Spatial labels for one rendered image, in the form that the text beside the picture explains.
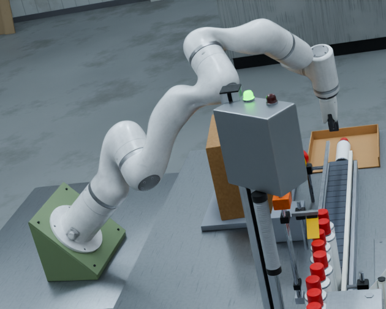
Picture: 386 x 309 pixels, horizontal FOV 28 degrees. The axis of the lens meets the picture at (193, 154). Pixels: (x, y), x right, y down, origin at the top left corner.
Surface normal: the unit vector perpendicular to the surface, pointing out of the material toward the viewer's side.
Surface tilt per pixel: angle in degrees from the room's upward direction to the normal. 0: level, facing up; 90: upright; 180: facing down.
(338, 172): 0
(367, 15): 90
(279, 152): 90
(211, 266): 0
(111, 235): 48
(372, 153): 0
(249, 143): 90
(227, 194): 90
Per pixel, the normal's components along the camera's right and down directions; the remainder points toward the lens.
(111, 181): 0.45, -0.30
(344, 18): -0.21, 0.43
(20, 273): -0.21, -0.90
